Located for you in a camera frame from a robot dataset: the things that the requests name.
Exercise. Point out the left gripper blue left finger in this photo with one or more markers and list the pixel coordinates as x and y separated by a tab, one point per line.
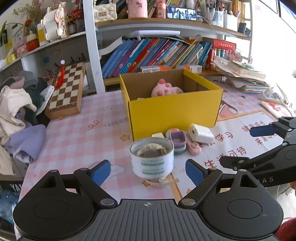
90	180

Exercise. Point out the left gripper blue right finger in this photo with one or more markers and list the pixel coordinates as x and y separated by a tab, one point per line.
204	180

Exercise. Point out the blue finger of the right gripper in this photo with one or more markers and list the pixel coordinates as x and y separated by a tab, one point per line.
278	159
282	127

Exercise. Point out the pink utility knife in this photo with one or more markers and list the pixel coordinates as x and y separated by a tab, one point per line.
192	146

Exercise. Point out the white power adapter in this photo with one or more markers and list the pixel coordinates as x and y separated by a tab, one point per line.
200	134

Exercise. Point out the blue purple toy car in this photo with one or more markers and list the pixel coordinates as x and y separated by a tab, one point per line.
179	140

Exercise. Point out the clear packing tape roll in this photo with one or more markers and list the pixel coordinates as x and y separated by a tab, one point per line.
135	146

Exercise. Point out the cream wrist watch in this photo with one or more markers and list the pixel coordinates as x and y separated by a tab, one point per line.
156	164

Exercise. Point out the pink plush pig toy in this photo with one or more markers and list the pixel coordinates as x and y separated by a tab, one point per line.
164	88

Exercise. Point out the small white charger cube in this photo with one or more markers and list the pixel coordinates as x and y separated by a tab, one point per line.
158	135

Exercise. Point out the white power strip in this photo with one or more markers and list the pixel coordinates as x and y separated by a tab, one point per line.
274	95

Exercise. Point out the stack of papers and books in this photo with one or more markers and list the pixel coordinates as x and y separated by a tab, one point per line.
239	76

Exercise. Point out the wooden chess board box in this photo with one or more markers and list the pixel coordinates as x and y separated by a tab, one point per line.
67	100

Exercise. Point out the yellow cardboard box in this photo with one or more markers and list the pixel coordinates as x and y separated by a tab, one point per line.
198	103

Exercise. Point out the pile of clothes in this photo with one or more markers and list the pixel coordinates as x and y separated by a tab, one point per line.
23	124

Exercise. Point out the red book box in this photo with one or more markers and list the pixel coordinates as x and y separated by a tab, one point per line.
220	48

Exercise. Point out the red tassel ornament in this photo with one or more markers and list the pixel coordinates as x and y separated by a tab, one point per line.
60	78

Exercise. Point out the white orange medicine box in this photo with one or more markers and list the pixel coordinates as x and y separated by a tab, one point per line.
153	69

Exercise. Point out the row of leaning books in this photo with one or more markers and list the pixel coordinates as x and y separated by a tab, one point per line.
128	55

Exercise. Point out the smartphone on shelf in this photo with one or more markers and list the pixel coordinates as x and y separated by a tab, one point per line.
181	14

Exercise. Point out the cream plush toy on shelf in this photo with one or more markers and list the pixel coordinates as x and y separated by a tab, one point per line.
55	21

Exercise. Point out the white quilted handbag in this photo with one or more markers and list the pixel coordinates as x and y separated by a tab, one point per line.
104	12

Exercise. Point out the pink cylindrical cup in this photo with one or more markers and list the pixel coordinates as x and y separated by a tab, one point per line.
137	9

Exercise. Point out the pink bottle on shelf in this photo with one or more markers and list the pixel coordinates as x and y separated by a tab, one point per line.
161	9

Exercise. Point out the white shelf post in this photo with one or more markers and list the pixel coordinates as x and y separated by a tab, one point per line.
93	52

